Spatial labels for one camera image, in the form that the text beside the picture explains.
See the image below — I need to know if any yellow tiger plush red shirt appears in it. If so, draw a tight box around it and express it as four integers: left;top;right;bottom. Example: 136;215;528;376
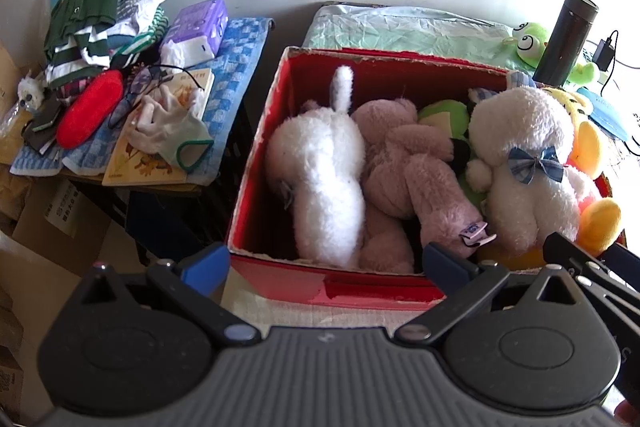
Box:
489;88;623;259

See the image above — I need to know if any mauve pink teddy plush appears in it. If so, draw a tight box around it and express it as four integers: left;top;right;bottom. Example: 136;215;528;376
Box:
352;98;483;274

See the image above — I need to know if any white rabbit plush blue bow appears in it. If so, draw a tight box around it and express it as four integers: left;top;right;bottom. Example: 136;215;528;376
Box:
465;87;580;256

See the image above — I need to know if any green brown round plush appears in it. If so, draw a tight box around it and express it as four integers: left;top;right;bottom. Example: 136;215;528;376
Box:
416;98;490;208

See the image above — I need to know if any white fluffy plush dog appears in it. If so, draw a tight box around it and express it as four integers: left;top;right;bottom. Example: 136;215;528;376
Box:
266;65;366;269

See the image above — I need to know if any red cardboard box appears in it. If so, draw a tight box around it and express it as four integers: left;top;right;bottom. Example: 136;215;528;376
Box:
226;45;629;312

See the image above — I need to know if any yellow picture book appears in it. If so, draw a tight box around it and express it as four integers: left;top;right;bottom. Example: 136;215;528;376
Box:
103;66;215;186

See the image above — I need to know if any brown cardboard box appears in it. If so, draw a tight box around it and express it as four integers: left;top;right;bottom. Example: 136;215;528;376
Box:
1;176;111;275

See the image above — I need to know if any blue glasses case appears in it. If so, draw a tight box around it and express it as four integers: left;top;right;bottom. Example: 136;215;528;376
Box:
577;87;628;142

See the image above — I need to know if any red plush item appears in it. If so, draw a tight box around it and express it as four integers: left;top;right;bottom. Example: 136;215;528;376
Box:
55;69;124;150

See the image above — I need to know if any black charger plug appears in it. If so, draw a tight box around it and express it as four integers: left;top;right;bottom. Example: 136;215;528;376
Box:
592;36;615;72

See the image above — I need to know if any blue checkered towel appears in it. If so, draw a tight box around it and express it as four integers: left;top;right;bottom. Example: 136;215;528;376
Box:
10;17;273;186

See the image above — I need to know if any purple tissue pack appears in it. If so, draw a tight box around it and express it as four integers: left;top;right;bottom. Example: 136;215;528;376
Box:
160;0;229;68

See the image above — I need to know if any green frog plush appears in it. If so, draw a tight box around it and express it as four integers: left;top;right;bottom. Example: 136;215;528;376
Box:
502;20;599;87

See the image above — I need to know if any small white plush toy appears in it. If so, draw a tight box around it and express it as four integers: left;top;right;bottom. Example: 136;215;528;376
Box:
17;72;47;114

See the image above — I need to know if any green cartoon bed sheet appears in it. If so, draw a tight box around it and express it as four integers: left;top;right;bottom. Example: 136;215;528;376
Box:
219;2;640;327

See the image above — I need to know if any black thermos bottle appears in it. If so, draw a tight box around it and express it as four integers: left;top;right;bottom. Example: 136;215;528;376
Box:
533;0;598;87

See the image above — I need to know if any pile of folded clothes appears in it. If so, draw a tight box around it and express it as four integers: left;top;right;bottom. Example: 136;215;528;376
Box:
43;0;168;90

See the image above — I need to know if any black charger cable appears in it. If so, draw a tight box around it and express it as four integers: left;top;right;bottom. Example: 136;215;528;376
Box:
584;29;640;158

